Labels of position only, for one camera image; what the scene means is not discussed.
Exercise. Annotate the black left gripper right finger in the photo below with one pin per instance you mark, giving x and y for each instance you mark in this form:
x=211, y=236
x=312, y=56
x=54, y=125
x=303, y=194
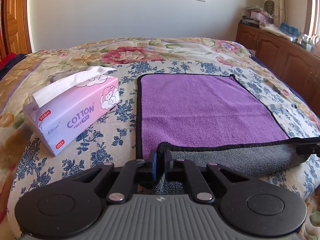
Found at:
x=187, y=172

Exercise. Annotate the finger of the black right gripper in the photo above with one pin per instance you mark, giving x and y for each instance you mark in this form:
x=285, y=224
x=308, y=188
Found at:
x=308, y=146

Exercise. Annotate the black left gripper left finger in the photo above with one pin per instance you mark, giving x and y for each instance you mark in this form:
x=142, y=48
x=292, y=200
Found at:
x=127, y=178

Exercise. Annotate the purple and grey towel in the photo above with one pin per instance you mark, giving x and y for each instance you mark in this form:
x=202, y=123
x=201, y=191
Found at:
x=215, y=118

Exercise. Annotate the wooden room door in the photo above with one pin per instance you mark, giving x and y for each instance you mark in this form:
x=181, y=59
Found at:
x=14, y=28

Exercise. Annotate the blue floral white cloth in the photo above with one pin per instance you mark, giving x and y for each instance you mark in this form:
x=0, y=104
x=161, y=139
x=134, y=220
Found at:
x=112, y=136

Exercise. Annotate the wooden sideboard cabinet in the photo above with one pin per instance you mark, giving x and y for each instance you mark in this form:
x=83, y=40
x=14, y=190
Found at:
x=294, y=65

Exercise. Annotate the pink cotton tissue pack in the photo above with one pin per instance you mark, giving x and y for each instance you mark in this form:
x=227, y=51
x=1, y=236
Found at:
x=59, y=112

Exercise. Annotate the blue gift box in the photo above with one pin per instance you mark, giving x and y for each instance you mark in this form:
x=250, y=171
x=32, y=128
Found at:
x=289, y=30

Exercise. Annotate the clear plastic bag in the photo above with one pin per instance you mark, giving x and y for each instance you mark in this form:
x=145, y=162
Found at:
x=271, y=28

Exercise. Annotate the patterned beige curtain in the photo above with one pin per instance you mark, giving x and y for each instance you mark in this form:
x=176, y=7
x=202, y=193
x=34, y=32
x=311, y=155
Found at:
x=279, y=12

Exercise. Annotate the pink box on cabinet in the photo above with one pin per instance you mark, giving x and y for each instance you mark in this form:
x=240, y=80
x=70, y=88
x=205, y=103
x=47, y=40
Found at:
x=263, y=17

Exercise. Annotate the green woven fan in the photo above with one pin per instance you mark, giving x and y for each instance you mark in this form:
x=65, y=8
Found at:
x=269, y=7

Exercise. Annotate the floral bed blanket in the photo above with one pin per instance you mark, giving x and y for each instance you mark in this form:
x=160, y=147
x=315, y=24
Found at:
x=43, y=67

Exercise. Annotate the dark blue bed sheet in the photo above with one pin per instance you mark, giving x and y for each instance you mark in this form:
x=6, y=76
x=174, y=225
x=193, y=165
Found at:
x=12, y=63

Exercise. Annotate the red blanket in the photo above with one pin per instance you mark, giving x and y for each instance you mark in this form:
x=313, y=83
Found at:
x=7, y=59

